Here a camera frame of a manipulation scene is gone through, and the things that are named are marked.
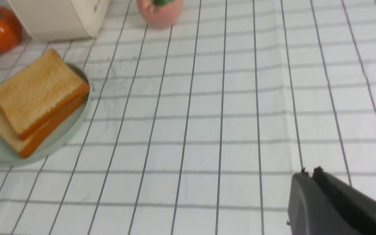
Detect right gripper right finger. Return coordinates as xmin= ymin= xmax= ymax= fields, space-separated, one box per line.
xmin=312 ymin=167 xmax=376 ymax=235

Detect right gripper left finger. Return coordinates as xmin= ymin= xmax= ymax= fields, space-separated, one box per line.
xmin=287 ymin=169 xmax=360 ymax=235

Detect toast slice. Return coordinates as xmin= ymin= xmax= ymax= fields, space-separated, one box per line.
xmin=0 ymin=95 xmax=89 ymax=165
xmin=0 ymin=49 xmax=90 ymax=140

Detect white two-slot toaster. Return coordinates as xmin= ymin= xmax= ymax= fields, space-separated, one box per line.
xmin=8 ymin=0 xmax=110 ymax=42

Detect white grid tablecloth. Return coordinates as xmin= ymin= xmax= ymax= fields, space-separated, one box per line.
xmin=0 ymin=0 xmax=376 ymax=235

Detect pink peach with leaf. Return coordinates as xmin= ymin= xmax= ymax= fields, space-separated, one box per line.
xmin=137 ymin=0 xmax=183 ymax=28

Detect light green round plate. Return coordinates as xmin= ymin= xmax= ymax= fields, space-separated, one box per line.
xmin=0 ymin=59 xmax=91 ymax=166

